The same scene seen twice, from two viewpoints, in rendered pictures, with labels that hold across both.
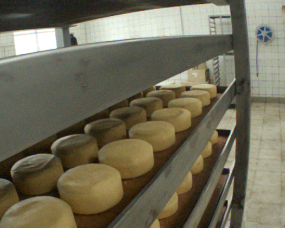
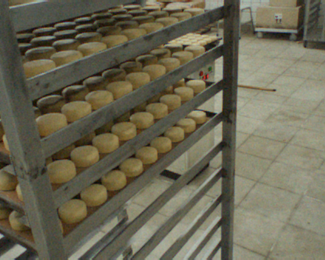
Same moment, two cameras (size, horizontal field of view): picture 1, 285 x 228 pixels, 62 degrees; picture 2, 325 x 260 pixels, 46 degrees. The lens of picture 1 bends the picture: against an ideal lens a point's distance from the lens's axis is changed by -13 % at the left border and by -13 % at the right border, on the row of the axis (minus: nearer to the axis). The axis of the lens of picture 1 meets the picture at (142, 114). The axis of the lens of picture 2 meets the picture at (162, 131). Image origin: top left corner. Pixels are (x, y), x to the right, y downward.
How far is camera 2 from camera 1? 0.49 m
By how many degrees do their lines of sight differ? 14
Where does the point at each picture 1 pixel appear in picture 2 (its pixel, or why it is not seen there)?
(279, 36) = not seen: outside the picture
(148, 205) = (112, 54)
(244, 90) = (230, 15)
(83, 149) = (93, 38)
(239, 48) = not seen: outside the picture
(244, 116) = (230, 38)
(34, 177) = (66, 46)
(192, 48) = not seen: outside the picture
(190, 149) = (145, 41)
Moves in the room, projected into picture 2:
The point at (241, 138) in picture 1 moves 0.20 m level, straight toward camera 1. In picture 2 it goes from (227, 56) to (193, 83)
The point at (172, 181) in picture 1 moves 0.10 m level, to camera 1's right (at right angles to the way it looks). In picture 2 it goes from (129, 51) to (187, 49)
